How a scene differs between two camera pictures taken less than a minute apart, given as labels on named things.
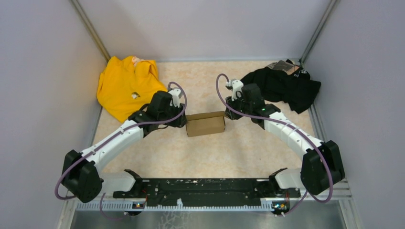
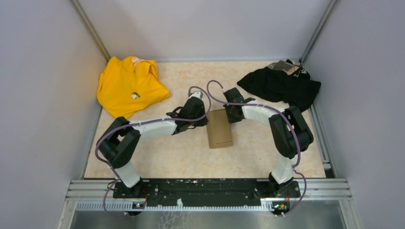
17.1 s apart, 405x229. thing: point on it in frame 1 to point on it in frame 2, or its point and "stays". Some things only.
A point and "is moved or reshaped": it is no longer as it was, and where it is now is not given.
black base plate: x=207 y=191 stays
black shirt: x=285 y=81 stays
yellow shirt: x=126 y=84 stays
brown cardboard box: x=205 y=123 is moved or reshaped
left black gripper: x=179 y=122 to x=203 y=121
